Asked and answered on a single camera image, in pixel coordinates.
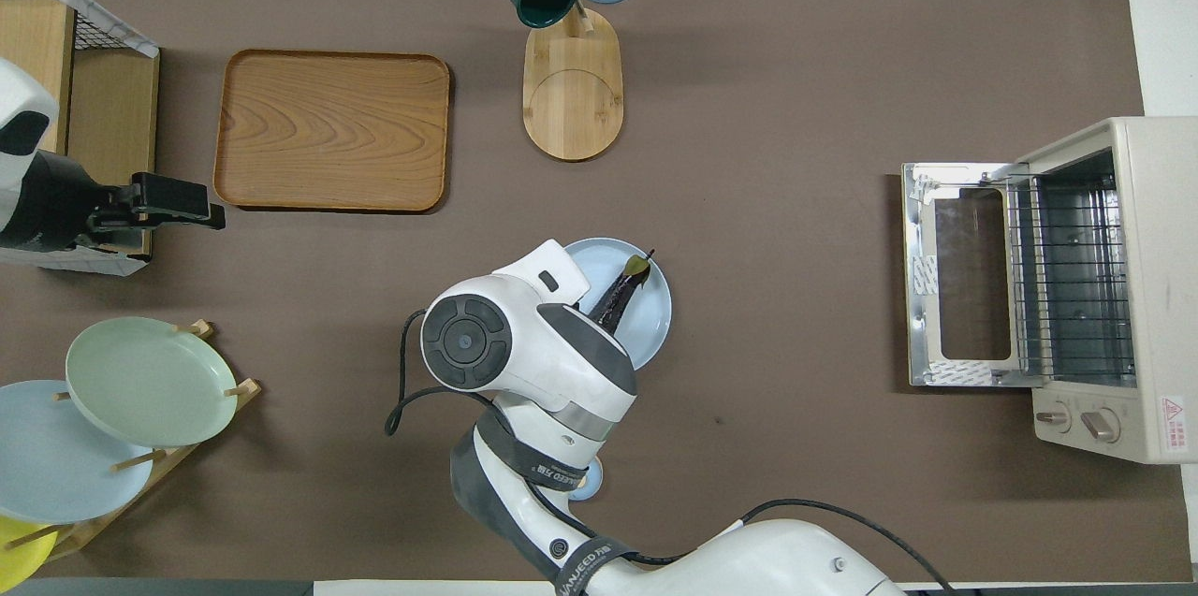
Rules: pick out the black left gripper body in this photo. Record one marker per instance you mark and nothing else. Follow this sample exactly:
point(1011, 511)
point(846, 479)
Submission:
point(51, 203)

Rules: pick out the dark purple eggplant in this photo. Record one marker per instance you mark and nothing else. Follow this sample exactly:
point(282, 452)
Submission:
point(620, 297)

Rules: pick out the light blue ridged plate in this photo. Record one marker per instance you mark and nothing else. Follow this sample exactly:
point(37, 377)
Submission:
point(650, 315)

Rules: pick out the cream toaster oven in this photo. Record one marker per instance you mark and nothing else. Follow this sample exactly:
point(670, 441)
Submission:
point(1151, 278)

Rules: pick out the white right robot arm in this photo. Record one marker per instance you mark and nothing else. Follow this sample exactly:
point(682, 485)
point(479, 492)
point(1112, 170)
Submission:
point(543, 362)

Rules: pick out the pale green plate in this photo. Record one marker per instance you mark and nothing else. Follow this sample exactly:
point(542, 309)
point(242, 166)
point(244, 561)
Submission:
point(150, 381)

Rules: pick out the wooden serving tray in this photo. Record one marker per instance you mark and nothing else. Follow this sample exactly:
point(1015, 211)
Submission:
point(332, 128)

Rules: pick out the wooden plate rack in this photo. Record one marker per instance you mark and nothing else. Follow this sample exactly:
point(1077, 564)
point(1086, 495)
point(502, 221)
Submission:
point(182, 460)

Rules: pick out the light blue racked plate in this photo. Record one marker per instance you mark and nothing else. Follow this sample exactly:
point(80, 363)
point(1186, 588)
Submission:
point(56, 474)

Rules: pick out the yellow plate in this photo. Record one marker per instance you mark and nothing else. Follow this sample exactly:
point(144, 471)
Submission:
point(19, 559)

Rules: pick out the wooden mug tree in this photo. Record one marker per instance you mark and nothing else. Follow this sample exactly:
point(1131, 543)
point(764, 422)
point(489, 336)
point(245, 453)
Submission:
point(573, 100)

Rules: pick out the brown table mat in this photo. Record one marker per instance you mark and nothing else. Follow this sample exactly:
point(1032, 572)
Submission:
point(796, 446)

